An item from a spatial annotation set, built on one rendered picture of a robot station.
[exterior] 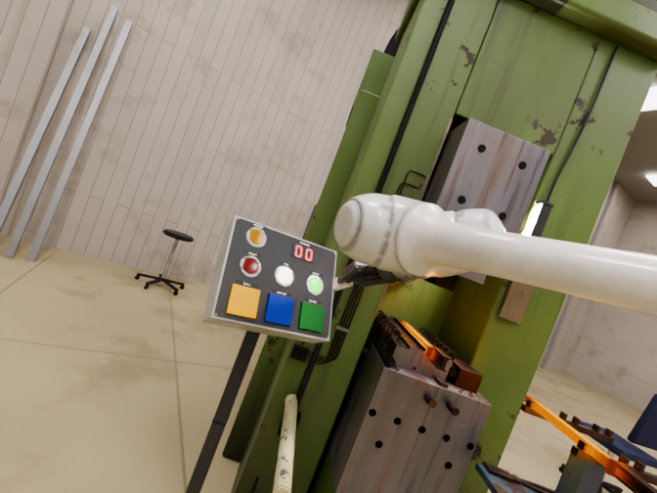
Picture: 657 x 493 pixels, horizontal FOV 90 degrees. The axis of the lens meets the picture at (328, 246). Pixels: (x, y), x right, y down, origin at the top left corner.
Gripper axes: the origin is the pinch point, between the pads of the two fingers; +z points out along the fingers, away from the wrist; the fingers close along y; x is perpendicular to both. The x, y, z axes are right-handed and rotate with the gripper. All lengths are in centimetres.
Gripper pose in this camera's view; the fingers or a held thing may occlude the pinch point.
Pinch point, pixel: (342, 282)
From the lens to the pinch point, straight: 85.1
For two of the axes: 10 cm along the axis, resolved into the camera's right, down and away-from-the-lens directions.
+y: 8.2, 3.1, 4.8
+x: 1.0, -9.1, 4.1
